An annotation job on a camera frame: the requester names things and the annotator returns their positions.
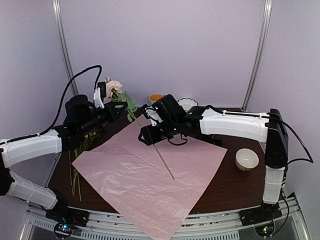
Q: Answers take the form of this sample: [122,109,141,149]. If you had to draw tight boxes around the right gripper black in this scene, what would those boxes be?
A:
[138,118,179,146]

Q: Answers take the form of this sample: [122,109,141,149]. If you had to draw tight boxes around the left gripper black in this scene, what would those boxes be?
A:
[78,100,127,136]

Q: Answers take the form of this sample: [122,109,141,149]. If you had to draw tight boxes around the fake flower bunch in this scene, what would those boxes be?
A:
[68,131,100,203]

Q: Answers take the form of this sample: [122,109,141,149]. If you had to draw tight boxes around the pale pink rose stem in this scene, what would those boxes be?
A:
[104,76,175,180]

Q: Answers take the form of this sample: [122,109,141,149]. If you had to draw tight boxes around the purple wrapping paper sheet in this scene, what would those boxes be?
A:
[71,121,228,240]

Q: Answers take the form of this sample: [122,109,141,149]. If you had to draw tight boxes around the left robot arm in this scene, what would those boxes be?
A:
[0,94,128,222]

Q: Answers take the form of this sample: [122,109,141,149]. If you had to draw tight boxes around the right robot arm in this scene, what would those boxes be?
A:
[138,94,288,221]

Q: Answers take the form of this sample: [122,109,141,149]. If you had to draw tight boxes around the patterned cup with orange inside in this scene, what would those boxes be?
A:
[149,93,164,107]

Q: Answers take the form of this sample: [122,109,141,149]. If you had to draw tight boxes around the white scalloped bowl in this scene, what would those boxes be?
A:
[177,98,198,112]

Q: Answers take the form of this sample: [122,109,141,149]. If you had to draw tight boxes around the plain white bowl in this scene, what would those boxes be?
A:
[235,148,260,172]

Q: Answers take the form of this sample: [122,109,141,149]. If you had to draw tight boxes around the left green circuit board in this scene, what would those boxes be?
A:
[53,223,74,238]

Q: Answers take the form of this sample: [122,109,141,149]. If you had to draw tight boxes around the green circuit board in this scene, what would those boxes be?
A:
[53,223,74,238]
[254,223,275,238]

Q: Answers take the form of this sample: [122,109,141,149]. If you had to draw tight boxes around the right green circuit board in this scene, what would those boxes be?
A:
[254,223,275,238]

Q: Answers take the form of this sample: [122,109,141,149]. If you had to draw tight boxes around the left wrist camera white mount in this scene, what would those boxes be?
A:
[93,81,107,109]

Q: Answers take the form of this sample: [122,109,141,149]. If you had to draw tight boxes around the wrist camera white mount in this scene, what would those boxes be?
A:
[93,81,107,109]
[141,104,163,127]

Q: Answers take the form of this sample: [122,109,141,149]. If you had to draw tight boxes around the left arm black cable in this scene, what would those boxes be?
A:
[37,64,103,137]

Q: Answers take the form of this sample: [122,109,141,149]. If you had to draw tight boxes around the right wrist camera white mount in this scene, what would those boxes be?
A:
[141,104,163,127]

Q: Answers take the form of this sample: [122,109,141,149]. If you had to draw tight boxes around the front aluminium rail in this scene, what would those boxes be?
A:
[20,197,310,240]

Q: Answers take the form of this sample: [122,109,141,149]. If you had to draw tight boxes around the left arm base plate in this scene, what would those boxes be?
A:
[45,207,90,227]

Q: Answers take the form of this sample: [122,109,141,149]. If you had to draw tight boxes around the left aluminium frame post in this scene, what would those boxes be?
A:
[51,0,79,96]

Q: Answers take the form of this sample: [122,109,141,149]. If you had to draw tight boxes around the aluminium frame post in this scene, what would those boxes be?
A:
[51,0,79,96]
[241,0,273,112]

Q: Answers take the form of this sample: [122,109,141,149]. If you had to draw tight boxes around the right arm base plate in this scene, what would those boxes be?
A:
[238,206,282,227]

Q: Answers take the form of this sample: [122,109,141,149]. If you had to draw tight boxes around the right aluminium frame post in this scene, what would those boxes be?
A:
[241,0,273,112]

